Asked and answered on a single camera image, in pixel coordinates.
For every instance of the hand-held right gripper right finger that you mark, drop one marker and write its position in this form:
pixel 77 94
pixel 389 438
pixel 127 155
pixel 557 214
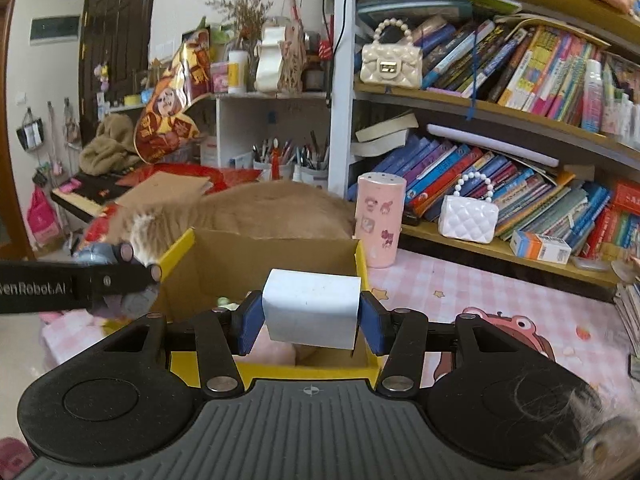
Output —
pixel 372 325

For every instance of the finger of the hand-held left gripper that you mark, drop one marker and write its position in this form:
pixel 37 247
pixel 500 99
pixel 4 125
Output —
pixel 117 277

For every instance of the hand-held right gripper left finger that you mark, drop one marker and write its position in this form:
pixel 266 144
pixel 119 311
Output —
pixel 250 322

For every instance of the large pink plush toy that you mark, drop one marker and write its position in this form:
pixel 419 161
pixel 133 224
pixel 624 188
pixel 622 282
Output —
pixel 272 350

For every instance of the yellow cardboard box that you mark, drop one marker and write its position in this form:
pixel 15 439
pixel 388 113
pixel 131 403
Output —
pixel 220 270

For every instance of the white charger adapter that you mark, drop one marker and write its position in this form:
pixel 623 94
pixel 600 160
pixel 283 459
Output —
pixel 312 310

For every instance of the pink plastic bag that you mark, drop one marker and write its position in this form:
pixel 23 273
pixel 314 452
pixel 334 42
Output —
pixel 42 215

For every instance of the brown cardboard sheet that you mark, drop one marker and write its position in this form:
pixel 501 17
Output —
pixel 165 190

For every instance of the pink cartoon tumbler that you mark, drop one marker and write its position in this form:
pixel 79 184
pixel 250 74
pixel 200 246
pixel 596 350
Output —
pixel 377 220

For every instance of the orange cat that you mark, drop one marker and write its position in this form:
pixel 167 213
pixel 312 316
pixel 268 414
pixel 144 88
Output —
pixel 260 210

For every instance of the pink checked cartoon desk mat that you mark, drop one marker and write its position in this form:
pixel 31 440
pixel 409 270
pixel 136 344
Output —
pixel 500 290

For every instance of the brown plush blanket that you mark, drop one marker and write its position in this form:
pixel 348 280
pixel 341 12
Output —
pixel 107 145

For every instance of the black hanging tote bag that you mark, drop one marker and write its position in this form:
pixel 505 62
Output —
pixel 30 132

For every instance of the white pen holder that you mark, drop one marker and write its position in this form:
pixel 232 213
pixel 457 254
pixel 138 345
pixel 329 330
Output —
pixel 272 160
pixel 312 165

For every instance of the red and gold foil decoration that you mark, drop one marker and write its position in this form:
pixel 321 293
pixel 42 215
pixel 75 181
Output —
pixel 167 105

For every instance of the orange and white medicine box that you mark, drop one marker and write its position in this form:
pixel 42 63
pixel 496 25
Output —
pixel 540 247

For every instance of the row of leaning books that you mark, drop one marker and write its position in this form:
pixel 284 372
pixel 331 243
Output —
pixel 525 195

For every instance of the white side shelf unit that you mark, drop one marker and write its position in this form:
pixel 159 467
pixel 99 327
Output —
pixel 280 120

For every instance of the white rolled paper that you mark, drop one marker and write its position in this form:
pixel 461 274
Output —
pixel 492 145

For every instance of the white and wooden bookshelf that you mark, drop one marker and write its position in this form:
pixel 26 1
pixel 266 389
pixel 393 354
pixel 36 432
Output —
pixel 342 110

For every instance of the white plastic bottle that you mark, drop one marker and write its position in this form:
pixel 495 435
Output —
pixel 237 72

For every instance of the dark brown door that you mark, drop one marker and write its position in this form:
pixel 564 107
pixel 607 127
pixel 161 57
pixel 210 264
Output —
pixel 117 35

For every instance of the grey fuzzy fabric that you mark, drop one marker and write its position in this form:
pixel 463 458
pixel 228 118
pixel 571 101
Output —
pixel 602 432

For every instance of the stack of paper booklets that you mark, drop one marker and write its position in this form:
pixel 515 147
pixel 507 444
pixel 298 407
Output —
pixel 629 315

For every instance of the wooden carved figure ornament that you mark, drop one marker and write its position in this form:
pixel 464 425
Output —
pixel 291 55

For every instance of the dried flower bunch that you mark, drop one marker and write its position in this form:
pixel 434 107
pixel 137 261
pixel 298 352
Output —
pixel 245 7

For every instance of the row of colourful upright books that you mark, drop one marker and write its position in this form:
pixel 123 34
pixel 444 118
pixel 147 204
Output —
pixel 540 70

